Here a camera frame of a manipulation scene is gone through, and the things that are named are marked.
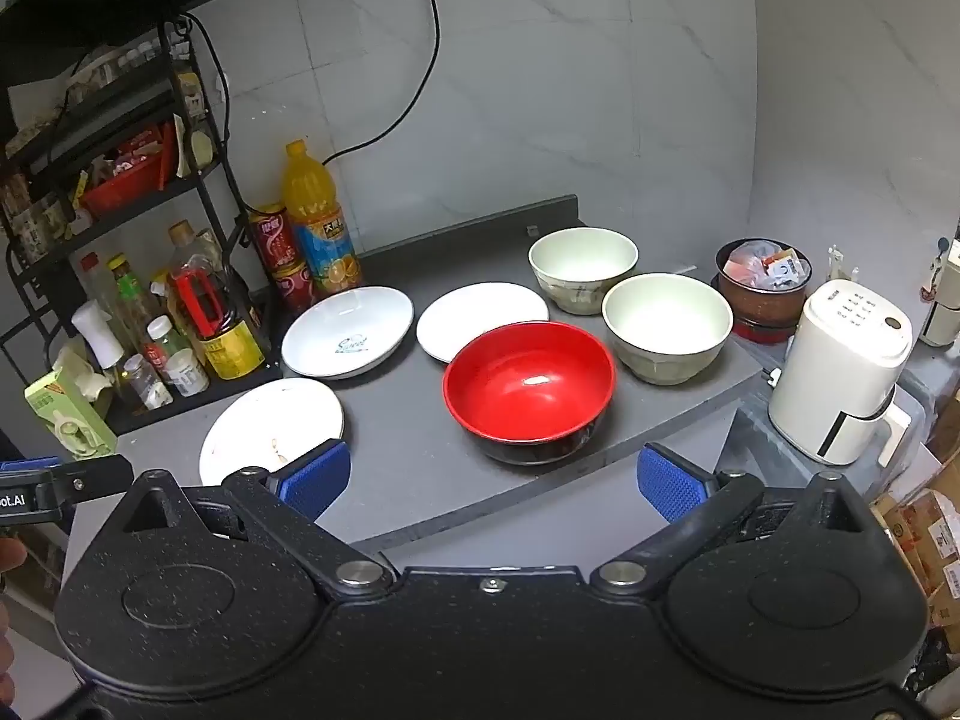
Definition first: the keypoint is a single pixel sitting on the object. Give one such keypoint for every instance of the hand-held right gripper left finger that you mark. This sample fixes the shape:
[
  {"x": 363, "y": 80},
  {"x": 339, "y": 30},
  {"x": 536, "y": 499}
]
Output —
[{"x": 315, "y": 476}]

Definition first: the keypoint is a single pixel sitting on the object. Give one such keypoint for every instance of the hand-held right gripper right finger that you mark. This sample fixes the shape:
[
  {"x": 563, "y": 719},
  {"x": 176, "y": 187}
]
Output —
[{"x": 671, "y": 484}]

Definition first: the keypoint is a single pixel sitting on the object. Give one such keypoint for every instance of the white deep plate teal print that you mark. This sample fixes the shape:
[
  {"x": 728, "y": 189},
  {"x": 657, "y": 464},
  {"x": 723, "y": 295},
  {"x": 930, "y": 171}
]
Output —
[{"x": 347, "y": 331}]

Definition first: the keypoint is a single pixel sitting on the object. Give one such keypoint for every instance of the person's left hand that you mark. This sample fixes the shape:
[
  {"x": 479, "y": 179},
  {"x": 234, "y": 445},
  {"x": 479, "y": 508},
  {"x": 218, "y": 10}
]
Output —
[{"x": 11, "y": 559}]

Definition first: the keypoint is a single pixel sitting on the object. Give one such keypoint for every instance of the white stained plate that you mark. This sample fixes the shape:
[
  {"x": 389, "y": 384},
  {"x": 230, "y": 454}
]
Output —
[{"x": 255, "y": 427}]

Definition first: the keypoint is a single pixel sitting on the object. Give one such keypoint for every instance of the green cardboard box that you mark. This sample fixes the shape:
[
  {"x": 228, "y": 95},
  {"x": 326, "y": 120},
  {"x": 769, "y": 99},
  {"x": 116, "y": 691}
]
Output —
[{"x": 67, "y": 412}]

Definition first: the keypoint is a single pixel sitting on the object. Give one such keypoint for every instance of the beige cloth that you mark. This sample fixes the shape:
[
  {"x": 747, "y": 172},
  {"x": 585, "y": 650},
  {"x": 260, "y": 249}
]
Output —
[{"x": 86, "y": 367}]

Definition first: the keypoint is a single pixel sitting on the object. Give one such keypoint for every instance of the black metal rack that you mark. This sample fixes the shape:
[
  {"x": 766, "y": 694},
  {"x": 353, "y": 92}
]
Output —
[{"x": 210, "y": 395}]

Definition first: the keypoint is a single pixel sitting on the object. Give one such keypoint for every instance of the small clear spice jar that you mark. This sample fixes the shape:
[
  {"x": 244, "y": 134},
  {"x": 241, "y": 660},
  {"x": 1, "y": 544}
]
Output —
[{"x": 146, "y": 384}]

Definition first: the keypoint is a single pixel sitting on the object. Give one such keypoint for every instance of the cream ceramic bowl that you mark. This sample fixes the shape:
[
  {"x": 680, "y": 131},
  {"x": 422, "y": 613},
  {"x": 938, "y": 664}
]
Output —
[
  {"x": 666, "y": 326},
  {"x": 583, "y": 268}
]

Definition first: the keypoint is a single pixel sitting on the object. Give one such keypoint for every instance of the white labelled jar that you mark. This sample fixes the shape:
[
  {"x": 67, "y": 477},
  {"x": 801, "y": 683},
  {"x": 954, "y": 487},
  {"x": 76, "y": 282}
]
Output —
[{"x": 189, "y": 373}]

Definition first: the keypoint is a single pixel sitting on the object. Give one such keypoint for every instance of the white tall bottle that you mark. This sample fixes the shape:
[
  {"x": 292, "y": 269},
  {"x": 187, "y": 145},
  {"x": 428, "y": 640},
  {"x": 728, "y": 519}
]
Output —
[{"x": 97, "y": 334}]

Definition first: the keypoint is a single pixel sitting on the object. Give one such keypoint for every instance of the red and black bowl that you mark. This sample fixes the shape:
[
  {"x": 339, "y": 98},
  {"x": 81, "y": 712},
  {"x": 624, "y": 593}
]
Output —
[{"x": 529, "y": 390}]

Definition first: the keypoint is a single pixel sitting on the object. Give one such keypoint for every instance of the small red black bowl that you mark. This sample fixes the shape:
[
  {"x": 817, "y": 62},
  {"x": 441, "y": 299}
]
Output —
[{"x": 761, "y": 331}]

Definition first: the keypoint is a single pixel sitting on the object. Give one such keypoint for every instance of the white capped seasoning bottle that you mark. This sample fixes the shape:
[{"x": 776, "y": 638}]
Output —
[{"x": 165, "y": 349}]

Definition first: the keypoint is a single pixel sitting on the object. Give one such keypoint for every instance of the dark soy sauce bottle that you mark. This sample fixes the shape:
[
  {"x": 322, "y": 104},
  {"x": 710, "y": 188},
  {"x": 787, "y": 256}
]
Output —
[{"x": 240, "y": 292}]

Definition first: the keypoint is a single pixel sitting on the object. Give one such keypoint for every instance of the brown bowl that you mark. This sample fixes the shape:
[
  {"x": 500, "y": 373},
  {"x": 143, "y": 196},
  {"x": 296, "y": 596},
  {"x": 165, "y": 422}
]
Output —
[{"x": 761, "y": 304}]

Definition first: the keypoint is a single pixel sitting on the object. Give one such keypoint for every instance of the white kitchen appliance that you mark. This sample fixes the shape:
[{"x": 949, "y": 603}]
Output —
[{"x": 840, "y": 371}]

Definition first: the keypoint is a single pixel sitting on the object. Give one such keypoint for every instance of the red capped clear bottle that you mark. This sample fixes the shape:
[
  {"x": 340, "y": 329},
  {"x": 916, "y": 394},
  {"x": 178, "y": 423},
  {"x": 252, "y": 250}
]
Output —
[{"x": 94, "y": 277}]

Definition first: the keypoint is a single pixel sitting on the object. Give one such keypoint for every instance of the white flat plate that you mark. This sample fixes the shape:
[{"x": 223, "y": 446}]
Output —
[{"x": 482, "y": 320}]

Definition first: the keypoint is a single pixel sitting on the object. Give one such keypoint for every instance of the orange juice bottle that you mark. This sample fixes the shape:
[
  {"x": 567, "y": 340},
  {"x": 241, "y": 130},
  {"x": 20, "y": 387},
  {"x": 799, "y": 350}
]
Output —
[{"x": 322, "y": 240}]

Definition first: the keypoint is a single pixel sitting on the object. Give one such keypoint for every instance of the pile of sauce sachets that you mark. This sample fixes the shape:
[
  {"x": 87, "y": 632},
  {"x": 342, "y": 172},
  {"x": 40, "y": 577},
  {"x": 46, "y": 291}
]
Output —
[{"x": 765, "y": 266}]

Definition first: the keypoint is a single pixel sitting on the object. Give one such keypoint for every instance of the brown cardboard box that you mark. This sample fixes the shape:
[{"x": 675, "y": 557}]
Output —
[{"x": 926, "y": 540}]

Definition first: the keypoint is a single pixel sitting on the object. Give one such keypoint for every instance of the clear bottle gold cap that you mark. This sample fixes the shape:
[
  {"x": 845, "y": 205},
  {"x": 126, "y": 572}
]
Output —
[{"x": 187, "y": 247}]

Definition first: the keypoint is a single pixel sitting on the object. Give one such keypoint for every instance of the stack of food packets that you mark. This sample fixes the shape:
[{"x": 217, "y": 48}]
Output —
[{"x": 37, "y": 217}]

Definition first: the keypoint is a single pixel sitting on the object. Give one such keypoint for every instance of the red plastic basket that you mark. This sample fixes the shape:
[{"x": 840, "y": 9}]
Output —
[{"x": 124, "y": 184}]

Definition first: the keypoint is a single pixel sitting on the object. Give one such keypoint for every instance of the white device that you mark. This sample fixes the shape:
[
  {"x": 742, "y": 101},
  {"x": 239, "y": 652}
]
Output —
[{"x": 943, "y": 292}]

